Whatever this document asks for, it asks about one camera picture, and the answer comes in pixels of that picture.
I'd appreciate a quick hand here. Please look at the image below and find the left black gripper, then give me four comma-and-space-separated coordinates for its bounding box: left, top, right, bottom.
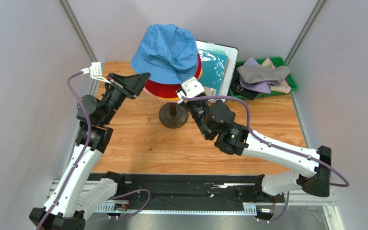
100, 72, 150, 125

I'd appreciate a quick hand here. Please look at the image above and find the pink bucket hat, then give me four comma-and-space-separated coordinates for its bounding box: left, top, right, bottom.
143, 88, 180, 103

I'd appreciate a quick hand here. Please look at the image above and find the red hat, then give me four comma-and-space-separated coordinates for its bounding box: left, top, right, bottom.
145, 54, 202, 101

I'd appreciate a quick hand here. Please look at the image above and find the blue hat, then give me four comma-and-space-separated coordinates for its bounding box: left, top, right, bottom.
131, 23, 199, 85

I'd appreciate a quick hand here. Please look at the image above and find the yellow bucket hat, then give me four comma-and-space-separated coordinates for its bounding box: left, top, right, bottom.
146, 82, 181, 101

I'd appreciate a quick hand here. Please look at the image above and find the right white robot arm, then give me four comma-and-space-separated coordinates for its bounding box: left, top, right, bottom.
183, 100, 332, 197

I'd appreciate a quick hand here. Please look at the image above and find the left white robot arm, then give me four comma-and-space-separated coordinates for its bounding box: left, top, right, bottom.
29, 73, 150, 230

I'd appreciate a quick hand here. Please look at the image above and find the dark round stand base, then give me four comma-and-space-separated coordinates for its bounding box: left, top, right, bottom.
159, 103, 188, 129

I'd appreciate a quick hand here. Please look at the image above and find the black hat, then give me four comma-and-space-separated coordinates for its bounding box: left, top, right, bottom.
228, 70, 260, 101

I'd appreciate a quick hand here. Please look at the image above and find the grey hat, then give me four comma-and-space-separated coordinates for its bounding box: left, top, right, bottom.
236, 65, 291, 84

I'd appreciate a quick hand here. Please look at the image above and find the white tablet board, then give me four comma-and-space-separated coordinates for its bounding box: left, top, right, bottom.
196, 40, 239, 96

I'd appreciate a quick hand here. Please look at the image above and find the lavender hat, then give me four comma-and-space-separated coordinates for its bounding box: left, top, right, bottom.
239, 57, 279, 93

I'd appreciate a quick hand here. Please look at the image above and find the pink beige hat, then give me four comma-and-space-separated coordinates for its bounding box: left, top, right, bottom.
261, 58, 291, 94

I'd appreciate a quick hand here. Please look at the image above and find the green plastic bin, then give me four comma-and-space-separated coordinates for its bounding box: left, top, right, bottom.
228, 56, 299, 101

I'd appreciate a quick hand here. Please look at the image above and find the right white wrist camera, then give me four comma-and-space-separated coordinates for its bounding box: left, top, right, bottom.
176, 77, 205, 104

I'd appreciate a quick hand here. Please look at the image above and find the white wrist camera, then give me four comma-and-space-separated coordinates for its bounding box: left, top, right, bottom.
81, 62, 111, 84
176, 77, 205, 104

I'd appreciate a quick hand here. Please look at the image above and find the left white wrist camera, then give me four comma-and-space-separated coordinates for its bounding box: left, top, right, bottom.
81, 62, 111, 84

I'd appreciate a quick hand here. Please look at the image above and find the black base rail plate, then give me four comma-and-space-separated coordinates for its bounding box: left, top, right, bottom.
85, 172, 287, 212

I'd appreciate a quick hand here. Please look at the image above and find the aluminium frame rail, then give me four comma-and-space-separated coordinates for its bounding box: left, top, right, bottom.
37, 180, 345, 230

